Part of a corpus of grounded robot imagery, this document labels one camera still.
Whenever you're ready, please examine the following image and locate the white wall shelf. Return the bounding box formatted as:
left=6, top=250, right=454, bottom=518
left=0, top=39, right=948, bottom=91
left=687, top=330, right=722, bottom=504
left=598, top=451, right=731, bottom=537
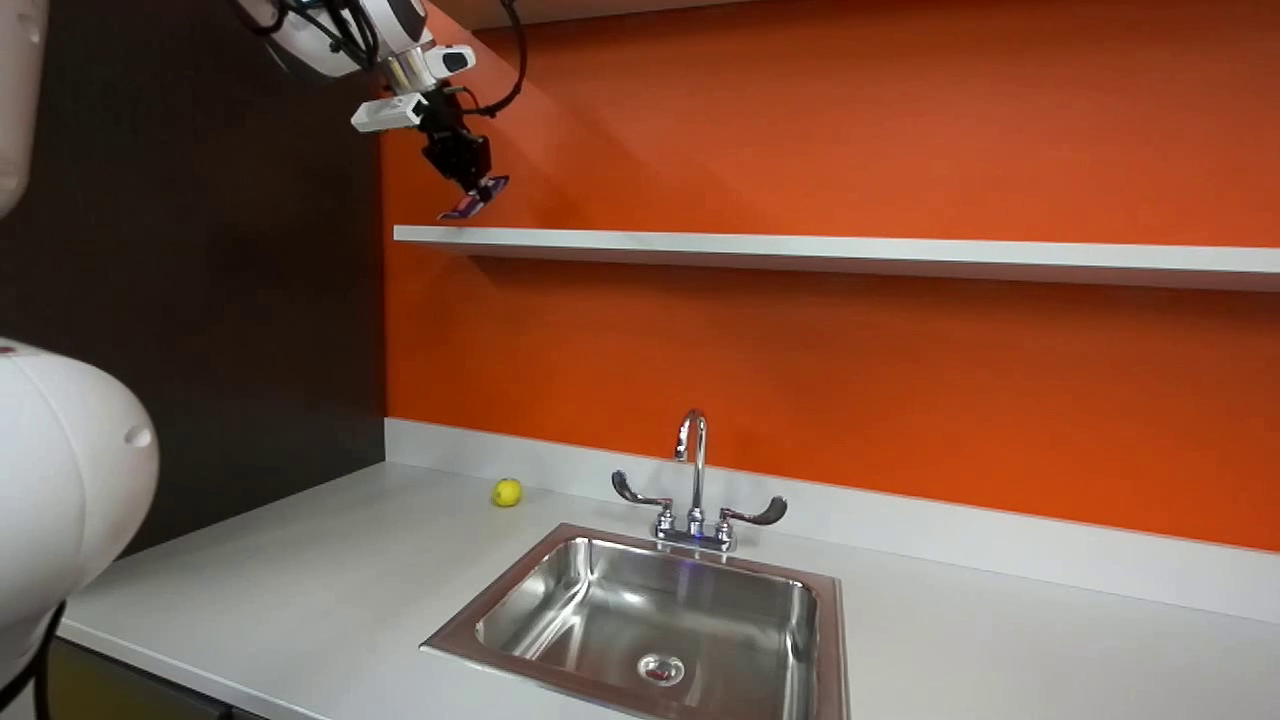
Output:
left=389, top=218, right=1280, bottom=295

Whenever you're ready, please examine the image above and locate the chrome two-handle faucet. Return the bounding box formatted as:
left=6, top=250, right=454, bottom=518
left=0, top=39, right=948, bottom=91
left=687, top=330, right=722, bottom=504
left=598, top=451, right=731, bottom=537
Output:
left=609, top=406, right=793, bottom=561

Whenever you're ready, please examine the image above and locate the stainless steel sink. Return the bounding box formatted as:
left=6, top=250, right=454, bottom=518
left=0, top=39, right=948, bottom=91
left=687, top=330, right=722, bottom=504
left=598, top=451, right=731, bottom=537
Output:
left=418, top=518, right=851, bottom=720

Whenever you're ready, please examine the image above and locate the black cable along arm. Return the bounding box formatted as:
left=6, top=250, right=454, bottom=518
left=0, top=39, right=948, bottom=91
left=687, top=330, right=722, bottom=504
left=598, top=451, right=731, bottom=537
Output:
left=452, top=0, right=531, bottom=120

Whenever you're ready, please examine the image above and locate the purple candy bar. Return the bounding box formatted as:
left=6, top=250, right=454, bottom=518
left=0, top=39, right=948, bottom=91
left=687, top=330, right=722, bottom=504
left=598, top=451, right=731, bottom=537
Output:
left=443, top=172, right=515, bottom=223

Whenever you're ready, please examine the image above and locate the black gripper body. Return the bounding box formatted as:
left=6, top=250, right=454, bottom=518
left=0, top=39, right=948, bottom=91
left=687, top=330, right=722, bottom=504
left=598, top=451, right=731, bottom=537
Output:
left=414, top=85, right=492, bottom=168

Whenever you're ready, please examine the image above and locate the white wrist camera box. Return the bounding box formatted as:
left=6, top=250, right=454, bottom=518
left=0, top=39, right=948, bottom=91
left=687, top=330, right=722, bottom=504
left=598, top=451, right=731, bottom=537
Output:
left=347, top=89, right=435, bottom=134

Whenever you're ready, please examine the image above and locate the dark wood cabinet panel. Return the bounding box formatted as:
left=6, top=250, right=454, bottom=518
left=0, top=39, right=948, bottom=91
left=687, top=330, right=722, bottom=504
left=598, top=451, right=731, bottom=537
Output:
left=0, top=0, right=392, bottom=551

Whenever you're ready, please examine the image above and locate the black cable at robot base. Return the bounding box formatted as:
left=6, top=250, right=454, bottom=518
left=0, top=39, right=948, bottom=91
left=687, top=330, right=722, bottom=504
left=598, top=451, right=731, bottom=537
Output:
left=0, top=599, right=70, bottom=720

